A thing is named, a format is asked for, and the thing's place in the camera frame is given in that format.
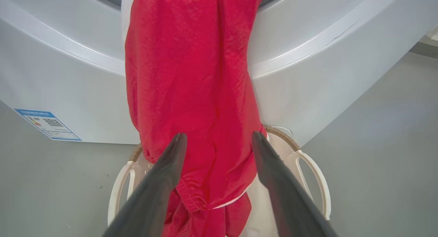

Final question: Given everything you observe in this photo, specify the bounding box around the blue energy label sticker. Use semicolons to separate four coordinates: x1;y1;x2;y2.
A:
14;109;82;141

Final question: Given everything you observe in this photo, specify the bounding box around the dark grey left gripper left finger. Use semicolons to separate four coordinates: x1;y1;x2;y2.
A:
102;132;188;237

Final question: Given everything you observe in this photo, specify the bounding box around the cream perforated laundry basket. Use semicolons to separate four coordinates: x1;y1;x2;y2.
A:
107;126;332;237

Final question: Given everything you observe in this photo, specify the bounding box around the red and white garment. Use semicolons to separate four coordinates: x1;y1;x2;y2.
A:
121;0;268;237

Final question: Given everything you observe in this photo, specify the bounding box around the white front-load washing machine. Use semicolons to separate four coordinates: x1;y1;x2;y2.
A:
0;0;438;147

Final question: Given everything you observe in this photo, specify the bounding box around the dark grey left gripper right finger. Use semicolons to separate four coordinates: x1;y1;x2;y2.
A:
252;131;339;237

